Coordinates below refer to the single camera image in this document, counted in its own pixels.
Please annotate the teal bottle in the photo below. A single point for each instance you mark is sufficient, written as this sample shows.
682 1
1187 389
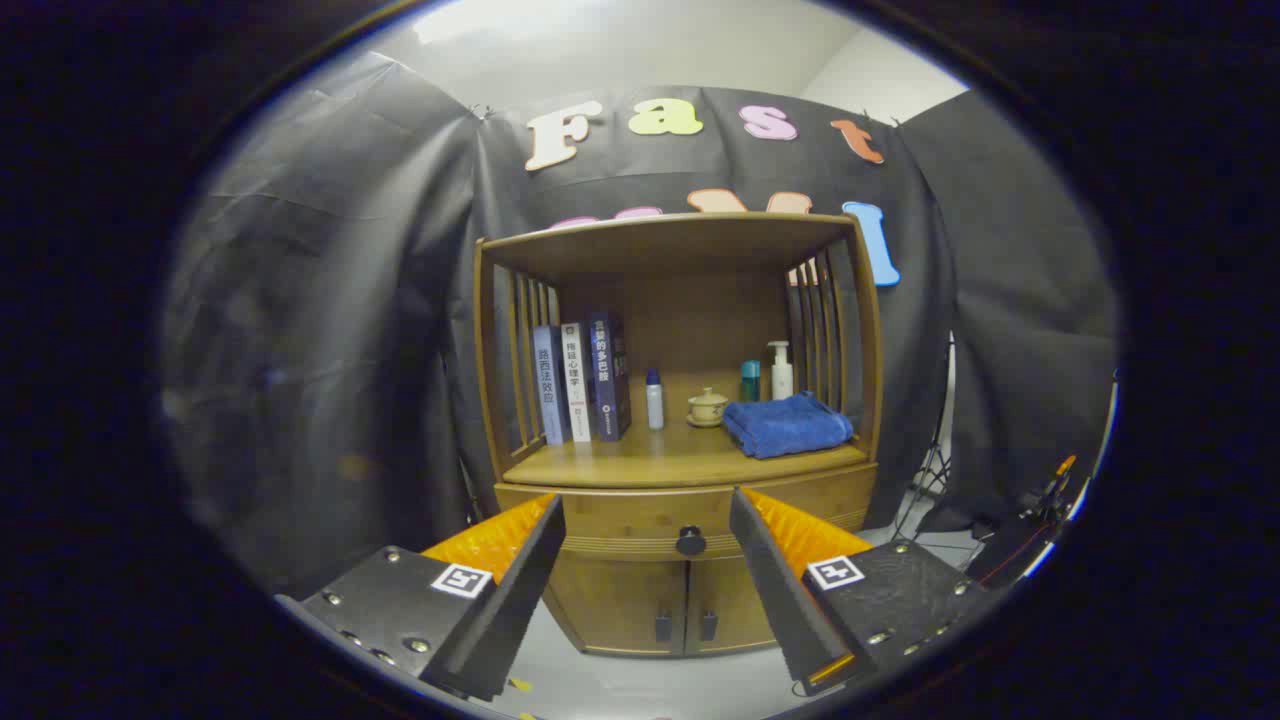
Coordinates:
750 385

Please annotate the white pump bottle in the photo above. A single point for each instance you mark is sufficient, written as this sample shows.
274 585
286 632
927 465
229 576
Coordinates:
781 380

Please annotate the beige lidded teacup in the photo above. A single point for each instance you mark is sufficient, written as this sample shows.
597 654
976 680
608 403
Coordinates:
707 408

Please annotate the blue folded towel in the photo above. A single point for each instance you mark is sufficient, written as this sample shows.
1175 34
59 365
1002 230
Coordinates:
790 428

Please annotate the black tripod stand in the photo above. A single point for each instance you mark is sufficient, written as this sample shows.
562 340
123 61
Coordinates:
933 478

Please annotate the white bottle blue cap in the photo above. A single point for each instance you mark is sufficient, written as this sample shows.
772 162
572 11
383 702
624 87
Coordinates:
655 405

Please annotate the wooden countertop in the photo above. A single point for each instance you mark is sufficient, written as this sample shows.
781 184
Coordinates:
660 460

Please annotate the wooden drawer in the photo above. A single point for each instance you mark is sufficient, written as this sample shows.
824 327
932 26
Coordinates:
640 515

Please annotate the dark blue book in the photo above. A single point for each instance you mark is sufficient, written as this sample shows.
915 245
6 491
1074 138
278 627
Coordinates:
605 380

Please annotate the light blue book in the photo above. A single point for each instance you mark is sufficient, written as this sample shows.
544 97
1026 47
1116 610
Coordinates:
550 390

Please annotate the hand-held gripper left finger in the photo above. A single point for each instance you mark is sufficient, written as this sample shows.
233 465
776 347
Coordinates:
520 590

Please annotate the black drawer knob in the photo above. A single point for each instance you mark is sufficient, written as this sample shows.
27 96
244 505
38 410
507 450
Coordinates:
690 541

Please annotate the white book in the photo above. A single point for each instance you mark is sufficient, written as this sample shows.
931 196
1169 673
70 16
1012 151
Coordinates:
576 385

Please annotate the wooden cabinet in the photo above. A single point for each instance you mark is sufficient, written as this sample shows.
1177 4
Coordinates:
680 300

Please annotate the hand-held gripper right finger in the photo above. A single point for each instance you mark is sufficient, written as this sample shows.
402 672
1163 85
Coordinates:
770 590

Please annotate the wooden cabinet door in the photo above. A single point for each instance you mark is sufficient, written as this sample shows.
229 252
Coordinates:
725 595
620 600

